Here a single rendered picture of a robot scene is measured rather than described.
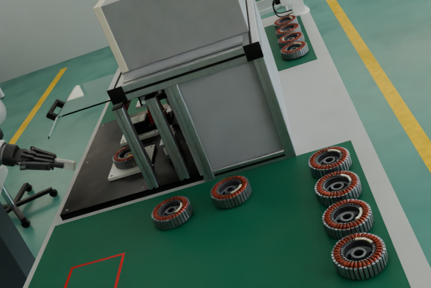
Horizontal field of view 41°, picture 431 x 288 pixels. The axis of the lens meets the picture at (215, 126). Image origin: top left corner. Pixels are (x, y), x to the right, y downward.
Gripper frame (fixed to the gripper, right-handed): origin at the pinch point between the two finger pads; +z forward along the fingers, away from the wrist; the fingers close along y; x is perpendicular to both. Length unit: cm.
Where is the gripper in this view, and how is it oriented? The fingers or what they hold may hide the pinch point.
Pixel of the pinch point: (65, 163)
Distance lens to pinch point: 203.3
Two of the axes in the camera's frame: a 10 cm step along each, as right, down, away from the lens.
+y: -0.2, 4.5, -8.9
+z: 9.8, 1.7, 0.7
